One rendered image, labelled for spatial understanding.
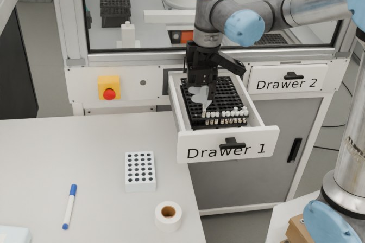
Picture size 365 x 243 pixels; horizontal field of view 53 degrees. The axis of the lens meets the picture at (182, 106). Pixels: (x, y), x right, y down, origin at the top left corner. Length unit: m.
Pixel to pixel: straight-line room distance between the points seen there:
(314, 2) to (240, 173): 1.07
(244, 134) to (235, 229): 0.98
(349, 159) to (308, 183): 1.63
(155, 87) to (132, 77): 0.09
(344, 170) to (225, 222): 1.35
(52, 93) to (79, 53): 1.60
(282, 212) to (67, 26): 0.82
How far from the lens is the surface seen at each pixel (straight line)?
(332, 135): 2.66
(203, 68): 0.96
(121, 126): 1.26
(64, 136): 1.25
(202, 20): 0.89
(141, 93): 1.29
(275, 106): 1.49
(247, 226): 1.97
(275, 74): 1.35
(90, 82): 1.26
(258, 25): 0.81
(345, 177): 0.67
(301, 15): 0.83
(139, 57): 1.21
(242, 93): 1.25
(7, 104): 1.92
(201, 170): 1.64
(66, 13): 1.15
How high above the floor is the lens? 1.59
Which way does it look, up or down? 38 degrees down
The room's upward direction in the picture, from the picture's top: 5 degrees clockwise
